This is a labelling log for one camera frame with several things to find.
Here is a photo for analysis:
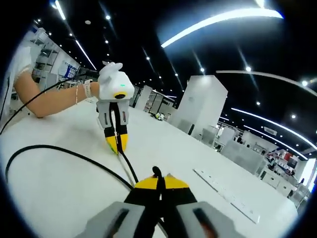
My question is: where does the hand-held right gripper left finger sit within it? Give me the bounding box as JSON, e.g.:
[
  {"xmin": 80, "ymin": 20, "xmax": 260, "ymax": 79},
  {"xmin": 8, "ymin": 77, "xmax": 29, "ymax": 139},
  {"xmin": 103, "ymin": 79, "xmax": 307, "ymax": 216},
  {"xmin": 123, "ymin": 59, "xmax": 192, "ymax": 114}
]
[{"xmin": 74, "ymin": 175, "xmax": 162, "ymax": 238}]

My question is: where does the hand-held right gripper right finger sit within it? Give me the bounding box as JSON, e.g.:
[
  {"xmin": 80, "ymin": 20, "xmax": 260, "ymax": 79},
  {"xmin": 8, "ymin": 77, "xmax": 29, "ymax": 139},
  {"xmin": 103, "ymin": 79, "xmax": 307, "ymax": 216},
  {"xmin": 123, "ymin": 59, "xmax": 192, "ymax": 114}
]
[{"xmin": 159, "ymin": 173, "xmax": 249, "ymax": 238}]

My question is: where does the black charging cable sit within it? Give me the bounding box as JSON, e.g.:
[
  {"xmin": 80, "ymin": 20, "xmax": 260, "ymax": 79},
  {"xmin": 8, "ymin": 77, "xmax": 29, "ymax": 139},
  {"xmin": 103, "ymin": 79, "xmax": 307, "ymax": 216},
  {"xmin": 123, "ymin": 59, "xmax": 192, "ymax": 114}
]
[{"xmin": 4, "ymin": 133, "xmax": 170, "ymax": 238}]

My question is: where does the white wristwatch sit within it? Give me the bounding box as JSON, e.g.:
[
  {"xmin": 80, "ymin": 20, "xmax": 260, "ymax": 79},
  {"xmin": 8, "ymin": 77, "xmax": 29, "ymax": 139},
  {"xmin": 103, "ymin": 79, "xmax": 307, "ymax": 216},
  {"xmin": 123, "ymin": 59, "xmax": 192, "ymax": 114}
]
[{"xmin": 83, "ymin": 79, "xmax": 93, "ymax": 99}]

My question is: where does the white flat power strip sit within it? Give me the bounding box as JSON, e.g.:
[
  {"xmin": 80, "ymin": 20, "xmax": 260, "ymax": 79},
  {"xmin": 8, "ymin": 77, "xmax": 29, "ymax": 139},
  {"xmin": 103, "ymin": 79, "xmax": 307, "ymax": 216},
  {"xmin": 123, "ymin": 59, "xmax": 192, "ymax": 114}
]
[{"xmin": 192, "ymin": 168, "xmax": 261, "ymax": 224}]

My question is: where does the white square pillar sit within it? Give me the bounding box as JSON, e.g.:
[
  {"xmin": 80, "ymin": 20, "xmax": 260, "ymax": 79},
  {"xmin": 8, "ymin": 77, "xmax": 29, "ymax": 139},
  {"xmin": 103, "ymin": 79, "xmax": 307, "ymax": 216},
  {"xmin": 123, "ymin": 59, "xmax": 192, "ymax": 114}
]
[{"xmin": 168, "ymin": 75, "xmax": 229, "ymax": 136}]

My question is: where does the person's white shirt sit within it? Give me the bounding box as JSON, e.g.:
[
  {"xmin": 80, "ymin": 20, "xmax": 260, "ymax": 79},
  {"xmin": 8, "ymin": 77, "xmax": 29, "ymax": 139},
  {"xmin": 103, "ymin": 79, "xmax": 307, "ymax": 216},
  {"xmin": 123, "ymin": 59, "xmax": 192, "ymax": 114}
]
[{"xmin": 4, "ymin": 45, "xmax": 35, "ymax": 113}]

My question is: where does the curved ceiling light strip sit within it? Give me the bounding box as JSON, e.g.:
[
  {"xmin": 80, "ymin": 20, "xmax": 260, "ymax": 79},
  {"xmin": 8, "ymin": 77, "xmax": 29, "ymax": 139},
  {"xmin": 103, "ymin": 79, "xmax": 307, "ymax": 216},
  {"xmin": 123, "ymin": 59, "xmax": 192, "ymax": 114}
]
[{"xmin": 160, "ymin": 8, "xmax": 284, "ymax": 48}]

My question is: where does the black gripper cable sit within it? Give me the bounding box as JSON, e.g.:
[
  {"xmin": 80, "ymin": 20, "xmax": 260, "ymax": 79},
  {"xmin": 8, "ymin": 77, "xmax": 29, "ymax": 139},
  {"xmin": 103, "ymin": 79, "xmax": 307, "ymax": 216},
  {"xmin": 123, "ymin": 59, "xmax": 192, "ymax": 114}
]
[{"xmin": 0, "ymin": 68, "xmax": 100, "ymax": 135}]

